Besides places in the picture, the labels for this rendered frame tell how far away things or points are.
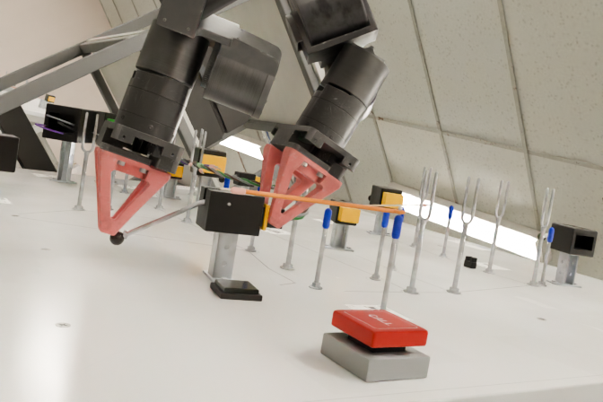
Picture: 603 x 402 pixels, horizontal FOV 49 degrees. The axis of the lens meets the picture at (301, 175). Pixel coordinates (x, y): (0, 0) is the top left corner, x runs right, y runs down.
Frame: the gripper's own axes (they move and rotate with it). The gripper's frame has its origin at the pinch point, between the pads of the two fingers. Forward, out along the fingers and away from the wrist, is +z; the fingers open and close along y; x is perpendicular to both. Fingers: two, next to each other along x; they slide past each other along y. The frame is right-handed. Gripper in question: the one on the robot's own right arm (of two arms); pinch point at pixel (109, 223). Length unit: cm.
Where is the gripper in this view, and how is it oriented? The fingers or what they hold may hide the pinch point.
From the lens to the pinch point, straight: 65.4
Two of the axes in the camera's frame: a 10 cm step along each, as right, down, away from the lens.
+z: -3.4, 9.4, -0.3
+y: -3.7, -1.0, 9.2
